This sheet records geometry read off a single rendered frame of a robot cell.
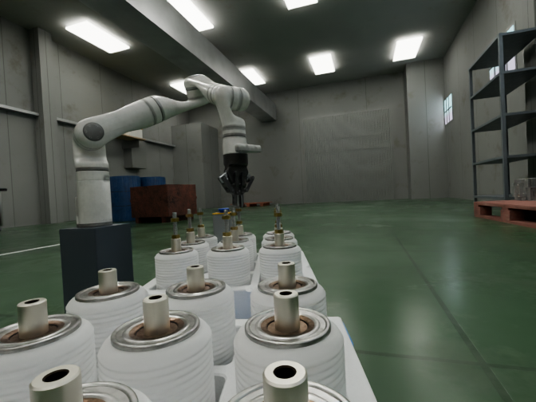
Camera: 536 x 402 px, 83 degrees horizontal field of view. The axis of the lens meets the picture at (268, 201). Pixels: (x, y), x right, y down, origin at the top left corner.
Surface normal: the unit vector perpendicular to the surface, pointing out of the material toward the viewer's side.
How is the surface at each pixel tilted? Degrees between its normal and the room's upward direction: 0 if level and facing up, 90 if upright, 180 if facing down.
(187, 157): 90
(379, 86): 90
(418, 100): 90
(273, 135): 90
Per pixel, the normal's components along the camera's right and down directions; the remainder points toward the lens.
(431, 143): -0.30, 0.04
